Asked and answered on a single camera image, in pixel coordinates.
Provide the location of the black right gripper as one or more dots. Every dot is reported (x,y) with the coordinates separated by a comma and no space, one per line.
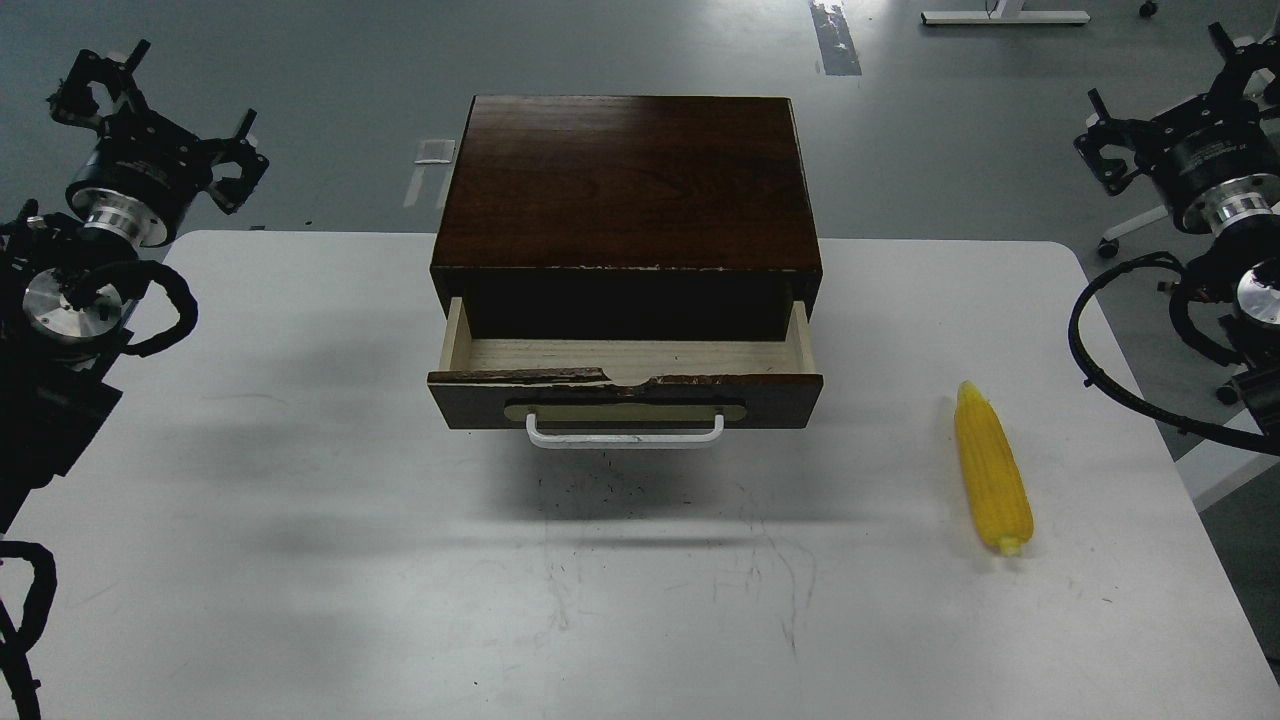
(1209,158)

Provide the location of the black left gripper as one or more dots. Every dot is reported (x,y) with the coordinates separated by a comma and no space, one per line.
(145,171)

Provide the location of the yellow corn cob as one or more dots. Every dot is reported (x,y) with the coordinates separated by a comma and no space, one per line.
(998,502)

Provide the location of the wooden drawer with white handle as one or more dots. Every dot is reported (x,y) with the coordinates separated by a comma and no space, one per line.
(577,394)

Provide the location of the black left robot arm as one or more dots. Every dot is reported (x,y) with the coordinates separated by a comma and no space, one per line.
(84,287)

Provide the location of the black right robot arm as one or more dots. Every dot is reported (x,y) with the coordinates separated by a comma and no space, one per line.
(1223,305)

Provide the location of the white office chair base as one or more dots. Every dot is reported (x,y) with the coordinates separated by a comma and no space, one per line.
(1108,246)

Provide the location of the white desk leg base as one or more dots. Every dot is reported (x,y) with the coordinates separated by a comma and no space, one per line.
(1005,13)

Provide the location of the grey floor tape strip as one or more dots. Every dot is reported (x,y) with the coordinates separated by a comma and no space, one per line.
(838,56)

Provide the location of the dark wooden cabinet box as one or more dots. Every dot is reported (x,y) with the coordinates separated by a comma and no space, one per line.
(597,217)

